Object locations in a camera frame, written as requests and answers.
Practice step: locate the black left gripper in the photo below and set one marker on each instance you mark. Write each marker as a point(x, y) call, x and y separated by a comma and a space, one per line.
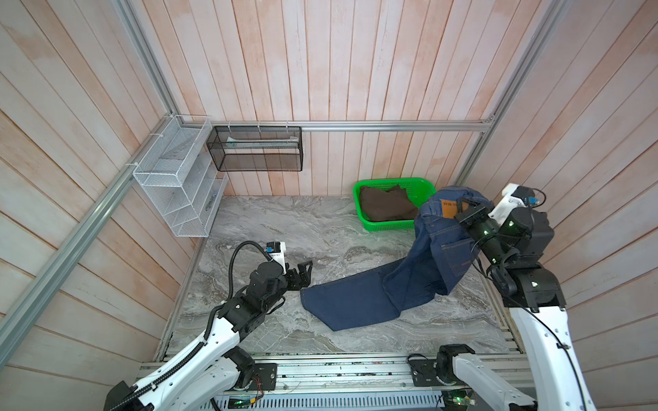
point(304, 281)

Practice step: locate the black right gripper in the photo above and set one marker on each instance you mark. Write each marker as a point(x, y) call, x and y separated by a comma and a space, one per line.
point(479, 214)

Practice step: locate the dark blue denim jeans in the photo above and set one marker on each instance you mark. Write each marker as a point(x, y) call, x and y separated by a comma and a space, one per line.
point(439, 257)

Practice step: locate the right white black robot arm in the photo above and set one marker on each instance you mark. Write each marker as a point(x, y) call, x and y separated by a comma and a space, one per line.
point(533, 295)

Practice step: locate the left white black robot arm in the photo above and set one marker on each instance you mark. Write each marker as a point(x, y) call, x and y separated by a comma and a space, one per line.
point(214, 362)

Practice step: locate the folded dark brown trousers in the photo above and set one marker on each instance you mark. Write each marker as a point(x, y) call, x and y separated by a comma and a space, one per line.
point(393, 204)

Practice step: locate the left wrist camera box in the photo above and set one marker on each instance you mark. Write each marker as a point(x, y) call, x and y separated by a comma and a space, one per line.
point(276, 250)

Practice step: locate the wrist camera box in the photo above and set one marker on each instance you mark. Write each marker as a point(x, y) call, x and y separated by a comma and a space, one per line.
point(276, 250)
point(513, 196)

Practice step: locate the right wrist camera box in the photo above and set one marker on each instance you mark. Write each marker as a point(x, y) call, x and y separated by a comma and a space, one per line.
point(513, 196)

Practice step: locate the horizontal aluminium wall rail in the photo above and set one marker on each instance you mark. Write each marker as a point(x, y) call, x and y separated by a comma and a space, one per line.
point(368, 126)

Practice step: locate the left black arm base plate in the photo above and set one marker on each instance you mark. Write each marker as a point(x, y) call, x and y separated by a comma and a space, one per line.
point(261, 376)

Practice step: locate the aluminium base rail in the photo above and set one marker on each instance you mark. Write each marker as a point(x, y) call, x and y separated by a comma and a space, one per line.
point(339, 377)

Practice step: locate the black mesh wall basket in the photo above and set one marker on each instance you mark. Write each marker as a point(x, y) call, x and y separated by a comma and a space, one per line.
point(256, 148)

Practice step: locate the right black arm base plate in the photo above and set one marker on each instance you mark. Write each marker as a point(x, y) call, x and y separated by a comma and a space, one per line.
point(423, 371)

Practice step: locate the white wire mesh shelf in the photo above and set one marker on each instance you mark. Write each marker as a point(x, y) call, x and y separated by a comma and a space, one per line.
point(178, 175)

